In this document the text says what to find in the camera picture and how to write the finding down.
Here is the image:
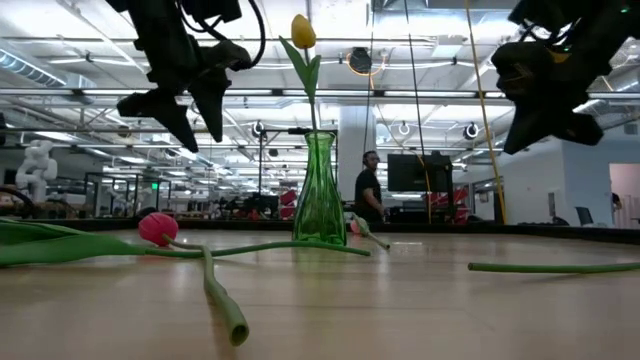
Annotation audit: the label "black ceiling cable reel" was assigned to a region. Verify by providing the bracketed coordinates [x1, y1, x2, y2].
[347, 46, 374, 75]

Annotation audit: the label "green glass vase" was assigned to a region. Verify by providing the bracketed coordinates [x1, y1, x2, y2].
[292, 130, 349, 247]

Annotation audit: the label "white humanoid robot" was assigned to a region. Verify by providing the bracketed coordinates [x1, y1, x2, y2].
[14, 139, 59, 204]

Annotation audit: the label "black aluminium table frame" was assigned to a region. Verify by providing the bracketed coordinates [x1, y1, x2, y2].
[0, 217, 640, 240]

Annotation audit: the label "yellow artificial tulip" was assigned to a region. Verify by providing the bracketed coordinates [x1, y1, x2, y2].
[0, 217, 372, 268]
[278, 13, 323, 134]

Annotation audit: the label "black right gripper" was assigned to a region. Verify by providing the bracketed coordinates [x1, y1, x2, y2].
[492, 39, 605, 155]

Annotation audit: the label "red metal frame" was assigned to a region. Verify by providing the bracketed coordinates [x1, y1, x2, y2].
[427, 187, 471, 224]
[279, 188, 299, 220]

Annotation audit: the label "long black cable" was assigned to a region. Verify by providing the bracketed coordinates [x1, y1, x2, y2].
[403, 0, 432, 224]

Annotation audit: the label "black boom stand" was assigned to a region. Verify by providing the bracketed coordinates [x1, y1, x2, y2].
[257, 126, 340, 221]

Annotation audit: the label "dark office chair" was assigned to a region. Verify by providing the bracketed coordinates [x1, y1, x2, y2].
[574, 205, 596, 227]

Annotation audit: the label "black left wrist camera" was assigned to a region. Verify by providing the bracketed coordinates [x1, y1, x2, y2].
[179, 0, 244, 24]

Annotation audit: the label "green stem without bloom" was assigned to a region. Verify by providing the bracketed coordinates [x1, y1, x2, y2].
[467, 261, 640, 275]

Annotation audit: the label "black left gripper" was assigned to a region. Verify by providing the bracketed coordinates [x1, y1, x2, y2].
[117, 9, 253, 154]

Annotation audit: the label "red tulip bare stem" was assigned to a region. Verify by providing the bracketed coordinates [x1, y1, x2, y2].
[137, 211, 250, 348]

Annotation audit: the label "person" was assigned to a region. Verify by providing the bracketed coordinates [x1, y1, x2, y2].
[353, 149, 389, 224]

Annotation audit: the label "pink tulip narrow leaves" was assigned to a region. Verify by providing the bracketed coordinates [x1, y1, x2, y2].
[349, 212, 392, 251]

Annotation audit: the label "yellow cable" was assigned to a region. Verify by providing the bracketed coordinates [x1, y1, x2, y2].
[463, 0, 508, 225]

